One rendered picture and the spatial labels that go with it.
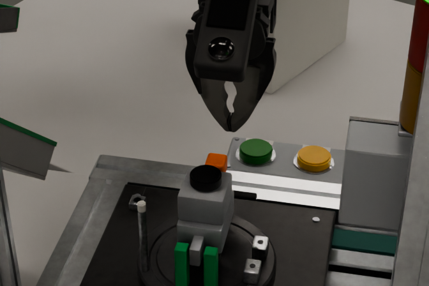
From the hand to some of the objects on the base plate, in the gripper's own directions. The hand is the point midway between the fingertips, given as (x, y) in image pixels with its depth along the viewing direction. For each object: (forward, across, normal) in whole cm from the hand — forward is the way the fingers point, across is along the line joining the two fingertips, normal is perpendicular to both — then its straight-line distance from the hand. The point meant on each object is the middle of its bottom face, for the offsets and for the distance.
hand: (229, 124), depth 98 cm
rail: (+21, -27, -4) cm, 35 cm away
